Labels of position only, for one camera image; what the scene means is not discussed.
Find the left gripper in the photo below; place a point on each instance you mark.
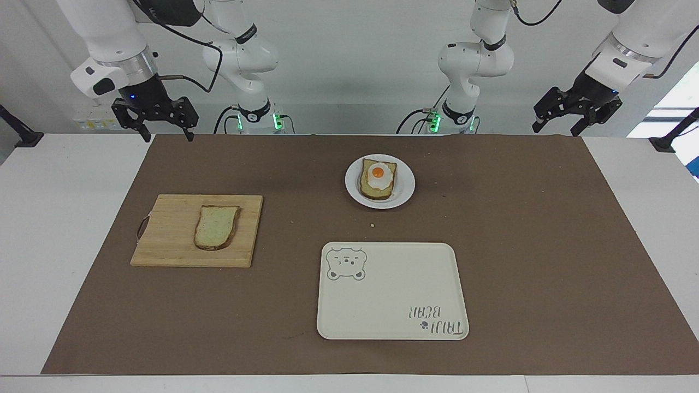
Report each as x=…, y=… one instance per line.
x=598, y=93

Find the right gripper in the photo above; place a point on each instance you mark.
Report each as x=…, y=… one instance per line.
x=144, y=93

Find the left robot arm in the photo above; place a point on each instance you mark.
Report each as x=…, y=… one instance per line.
x=480, y=60

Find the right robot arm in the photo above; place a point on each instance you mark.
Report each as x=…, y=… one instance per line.
x=109, y=33

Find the white round plate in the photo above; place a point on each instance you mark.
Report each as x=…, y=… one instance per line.
x=404, y=188

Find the black stand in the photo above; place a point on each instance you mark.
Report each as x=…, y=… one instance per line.
x=669, y=139
x=22, y=136

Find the wooden cutting board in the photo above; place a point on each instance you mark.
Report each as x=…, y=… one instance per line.
x=169, y=234

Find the plain bread slice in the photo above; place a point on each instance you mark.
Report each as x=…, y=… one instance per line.
x=215, y=228

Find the fried egg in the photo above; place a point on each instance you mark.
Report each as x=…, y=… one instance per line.
x=378, y=173

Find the toast with fried egg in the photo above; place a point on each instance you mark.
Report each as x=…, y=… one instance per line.
x=371, y=190

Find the cream tray with bear print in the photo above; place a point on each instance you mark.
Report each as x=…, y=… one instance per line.
x=382, y=300

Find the white wall socket strip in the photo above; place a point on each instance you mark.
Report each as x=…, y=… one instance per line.
x=93, y=121

